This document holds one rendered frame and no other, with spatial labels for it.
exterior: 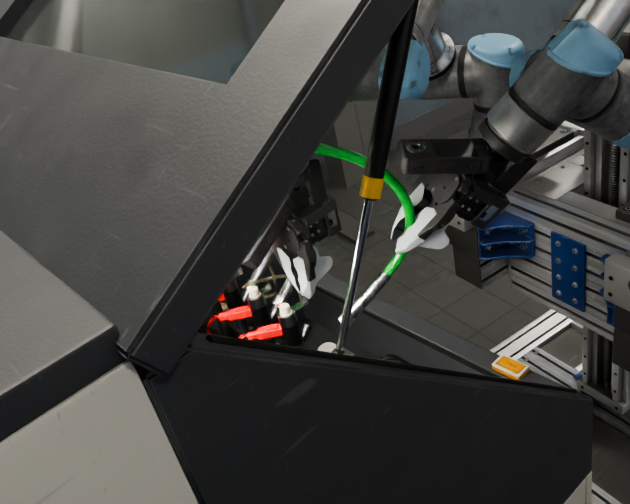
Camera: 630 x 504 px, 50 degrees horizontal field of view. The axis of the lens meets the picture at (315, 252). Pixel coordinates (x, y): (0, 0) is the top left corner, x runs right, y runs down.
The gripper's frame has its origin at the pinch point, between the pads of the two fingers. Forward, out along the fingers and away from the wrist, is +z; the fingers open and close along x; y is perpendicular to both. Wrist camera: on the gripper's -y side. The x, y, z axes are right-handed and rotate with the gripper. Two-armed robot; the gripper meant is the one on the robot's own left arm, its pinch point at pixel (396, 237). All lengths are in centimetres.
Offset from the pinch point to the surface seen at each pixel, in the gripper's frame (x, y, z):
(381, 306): 15.7, 21.2, 25.3
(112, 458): -41, -38, -1
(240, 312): 5.8, -8.5, 28.1
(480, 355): -2.6, 27.8, 13.2
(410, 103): 272, 157, 81
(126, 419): -40, -38, -4
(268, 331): -0.5, -6.4, 24.0
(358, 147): 233, 124, 102
